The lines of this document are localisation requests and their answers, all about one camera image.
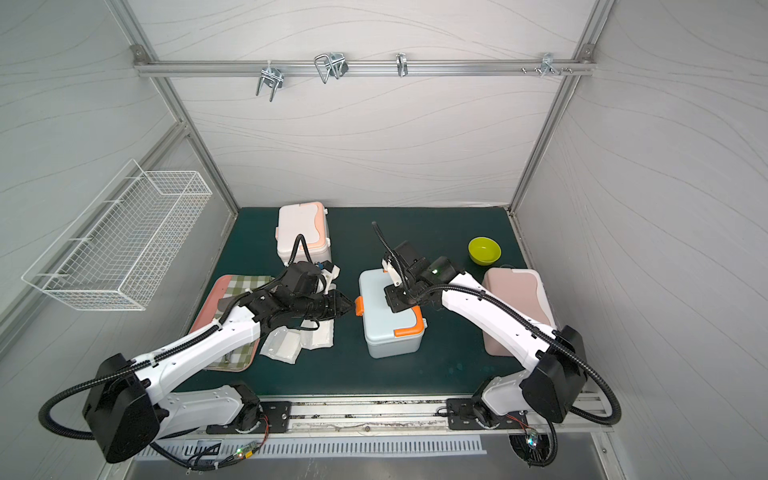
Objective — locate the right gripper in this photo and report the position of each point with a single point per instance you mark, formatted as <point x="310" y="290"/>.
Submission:
<point x="398" y="297"/>

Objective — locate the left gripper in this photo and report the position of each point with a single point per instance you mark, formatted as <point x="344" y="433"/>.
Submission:
<point x="327" y="304"/>

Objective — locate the gauze packet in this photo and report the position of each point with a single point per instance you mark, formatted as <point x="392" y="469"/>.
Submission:
<point x="283" y="345"/>
<point x="317" y="334"/>

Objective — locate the blue box orange handle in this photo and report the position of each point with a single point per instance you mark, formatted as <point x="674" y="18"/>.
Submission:
<point x="387" y="334"/>

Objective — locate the white box peach handle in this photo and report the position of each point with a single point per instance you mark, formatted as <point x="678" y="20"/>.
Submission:
<point x="308" y="219"/>

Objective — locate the pink first aid box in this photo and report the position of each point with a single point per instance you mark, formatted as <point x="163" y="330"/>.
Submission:
<point x="523" y="290"/>

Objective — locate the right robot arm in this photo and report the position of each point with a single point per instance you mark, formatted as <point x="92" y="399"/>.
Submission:
<point x="555" y="379"/>

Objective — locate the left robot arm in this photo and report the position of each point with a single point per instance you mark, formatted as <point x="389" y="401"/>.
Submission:
<point x="131" y="403"/>

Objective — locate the green table mat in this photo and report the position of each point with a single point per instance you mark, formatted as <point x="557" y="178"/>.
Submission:
<point x="451" y="359"/>

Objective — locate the green bowl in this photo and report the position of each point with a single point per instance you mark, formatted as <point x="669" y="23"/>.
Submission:
<point x="484" y="251"/>

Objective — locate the pink tray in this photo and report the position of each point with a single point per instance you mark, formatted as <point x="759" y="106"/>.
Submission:
<point x="201" y="318"/>

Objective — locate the metal u-bolt clamp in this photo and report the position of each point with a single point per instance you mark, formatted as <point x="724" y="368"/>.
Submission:
<point x="331" y="65"/>

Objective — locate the metal hook clamp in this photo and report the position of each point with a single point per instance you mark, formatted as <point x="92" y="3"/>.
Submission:
<point x="271" y="79"/>

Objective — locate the aluminium crossbar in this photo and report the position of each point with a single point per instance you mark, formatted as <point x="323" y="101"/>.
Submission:
<point x="357" y="68"/>

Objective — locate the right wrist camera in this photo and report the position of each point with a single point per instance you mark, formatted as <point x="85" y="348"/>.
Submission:
<point x="392" y="271"/>

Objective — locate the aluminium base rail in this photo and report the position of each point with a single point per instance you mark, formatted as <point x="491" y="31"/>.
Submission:
<point x="316" y="416"/>

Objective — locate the small metal bracket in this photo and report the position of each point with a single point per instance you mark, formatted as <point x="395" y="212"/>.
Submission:
<point x="401" y="65"/>

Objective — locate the white wire basket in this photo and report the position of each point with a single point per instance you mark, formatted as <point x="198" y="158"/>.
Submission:
<point x="116" y="252"/>

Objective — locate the metal screw bracket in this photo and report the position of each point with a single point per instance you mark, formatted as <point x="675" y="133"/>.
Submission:
<point x="547" y="67"/>

